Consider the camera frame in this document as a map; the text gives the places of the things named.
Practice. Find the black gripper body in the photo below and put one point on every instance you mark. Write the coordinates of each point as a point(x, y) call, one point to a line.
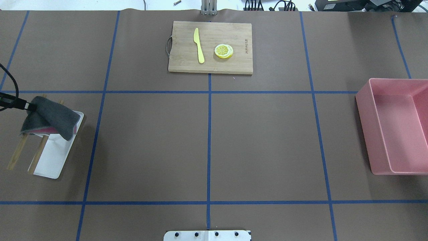
point(7, 99)

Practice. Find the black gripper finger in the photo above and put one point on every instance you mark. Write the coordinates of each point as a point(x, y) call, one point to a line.
point(31, 107)

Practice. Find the grey wiping cloth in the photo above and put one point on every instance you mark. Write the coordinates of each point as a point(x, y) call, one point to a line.
point(50, 117)

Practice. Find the right wooden stick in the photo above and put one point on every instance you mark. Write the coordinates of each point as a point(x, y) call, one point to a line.
point(42, 143)

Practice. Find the wooden stick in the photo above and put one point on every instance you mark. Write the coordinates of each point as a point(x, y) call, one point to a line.
point(42, 143)
point(16, 152)

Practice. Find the left wooden stick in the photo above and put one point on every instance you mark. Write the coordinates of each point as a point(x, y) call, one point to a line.
point(16, 152)

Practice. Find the white rectangular tray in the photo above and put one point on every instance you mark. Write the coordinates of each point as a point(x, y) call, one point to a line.
point(50, 160)

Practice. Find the bamboo cutting board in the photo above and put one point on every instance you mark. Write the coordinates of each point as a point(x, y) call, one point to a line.
point(183, 54)

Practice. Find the yellow plastic knife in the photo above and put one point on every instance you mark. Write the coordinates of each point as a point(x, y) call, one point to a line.
point(196, 39)

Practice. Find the lemon slice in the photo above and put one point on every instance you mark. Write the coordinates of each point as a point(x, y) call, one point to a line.
point(223, 51)

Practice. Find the pink plastic bin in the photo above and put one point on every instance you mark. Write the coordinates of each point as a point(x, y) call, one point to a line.
point(394, 117)

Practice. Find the metal camera stand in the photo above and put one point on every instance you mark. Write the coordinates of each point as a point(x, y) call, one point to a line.
point(209, 7)

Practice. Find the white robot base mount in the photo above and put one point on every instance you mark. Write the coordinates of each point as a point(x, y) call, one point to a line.
point(208, 235)

